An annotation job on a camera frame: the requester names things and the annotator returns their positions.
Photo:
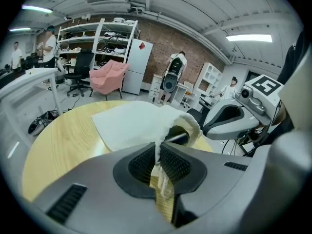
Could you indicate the white rectangular table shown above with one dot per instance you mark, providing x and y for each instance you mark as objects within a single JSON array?
[{"x": 24, "y": 82}]

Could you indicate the white drawer cabinet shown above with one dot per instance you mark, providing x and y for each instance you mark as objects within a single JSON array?
[{"x": 154, "y": 86}]

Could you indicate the white swivel chair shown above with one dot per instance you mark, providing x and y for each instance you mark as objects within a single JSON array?
[{"x": 185, "y": 103}]

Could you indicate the white refrigerator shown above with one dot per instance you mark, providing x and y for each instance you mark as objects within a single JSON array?
[{"x": 136, "y": 69}]

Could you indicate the grey backpack device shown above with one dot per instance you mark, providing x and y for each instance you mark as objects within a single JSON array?
[{"x": 169, "y": 83}]

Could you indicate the white metal storage rack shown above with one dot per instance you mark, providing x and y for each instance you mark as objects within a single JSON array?
[{"x": 100, "y": 34}]

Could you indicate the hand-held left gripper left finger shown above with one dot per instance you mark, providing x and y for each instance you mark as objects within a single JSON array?
[{"x": 97, "y": 203}]

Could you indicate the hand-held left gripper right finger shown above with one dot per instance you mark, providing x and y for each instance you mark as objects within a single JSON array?
[{"x": 219, "y": 179}]

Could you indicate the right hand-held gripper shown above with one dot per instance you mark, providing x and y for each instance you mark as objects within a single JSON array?
[{"x": 265, "y": 86}]

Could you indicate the black office chair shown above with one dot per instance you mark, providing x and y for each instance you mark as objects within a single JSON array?
[
  {"x": 84, "y": 62},
  {"x": 197, "y": 114}
]

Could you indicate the white arched shelf cabinet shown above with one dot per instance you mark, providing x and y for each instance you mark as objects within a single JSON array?
[{"x": 210, "y": 75}]

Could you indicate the ceiling tube light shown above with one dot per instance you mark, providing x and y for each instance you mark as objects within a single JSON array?
[
  {"x": 19, "y": 29},
  {"x": 248, "y": 38},
  {"x": 36, "y": 8}
]

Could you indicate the pink armchair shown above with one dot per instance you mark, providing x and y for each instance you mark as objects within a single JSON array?
[{"x": 107, "y": 79}]

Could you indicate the round wooden table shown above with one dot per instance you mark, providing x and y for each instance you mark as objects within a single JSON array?
[{"x": 61, "y": 150}]

